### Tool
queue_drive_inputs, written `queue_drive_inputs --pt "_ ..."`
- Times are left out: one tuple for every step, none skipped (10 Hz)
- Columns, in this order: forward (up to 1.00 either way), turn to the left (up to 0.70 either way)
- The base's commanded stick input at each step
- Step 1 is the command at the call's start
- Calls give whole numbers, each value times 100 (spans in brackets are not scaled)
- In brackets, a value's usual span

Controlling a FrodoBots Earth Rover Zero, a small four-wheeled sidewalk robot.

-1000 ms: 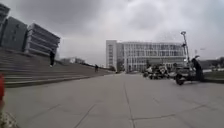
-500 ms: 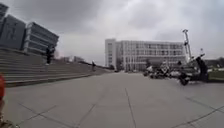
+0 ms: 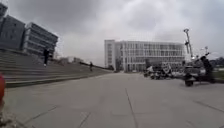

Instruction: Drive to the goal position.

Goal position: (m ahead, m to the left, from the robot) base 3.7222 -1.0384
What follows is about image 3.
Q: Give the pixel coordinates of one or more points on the grey striped low building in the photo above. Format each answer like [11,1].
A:
[40,40]

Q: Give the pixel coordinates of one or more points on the dark glass building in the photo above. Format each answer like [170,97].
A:
[11,33]

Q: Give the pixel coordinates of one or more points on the robot's own part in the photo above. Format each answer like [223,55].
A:
[1,88]

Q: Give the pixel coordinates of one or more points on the tall crane mast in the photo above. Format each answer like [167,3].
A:
[187,43]

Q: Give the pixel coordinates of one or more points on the white glass-fronted building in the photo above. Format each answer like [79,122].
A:
[146,55]

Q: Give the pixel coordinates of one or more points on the grey paved plaza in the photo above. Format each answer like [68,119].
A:
[116,103]

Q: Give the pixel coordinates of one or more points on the person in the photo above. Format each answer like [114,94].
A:
[90,65]
[46,56]

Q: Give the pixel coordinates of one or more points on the wide grey stone stairs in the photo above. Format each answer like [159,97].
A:
[30,71]

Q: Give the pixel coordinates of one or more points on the row of parked two-wheelers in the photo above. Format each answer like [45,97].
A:
[186,71]

